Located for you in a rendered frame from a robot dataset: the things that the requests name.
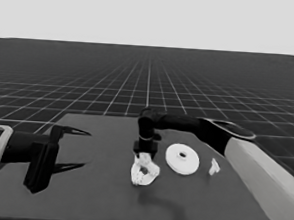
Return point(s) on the large thick white disc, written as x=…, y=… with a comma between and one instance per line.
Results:
x=177, y=165

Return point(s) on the white round carrier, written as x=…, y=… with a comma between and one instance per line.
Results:
x=148, y=181

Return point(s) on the small white T-shaped piece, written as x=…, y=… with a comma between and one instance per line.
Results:
x=213, y=168

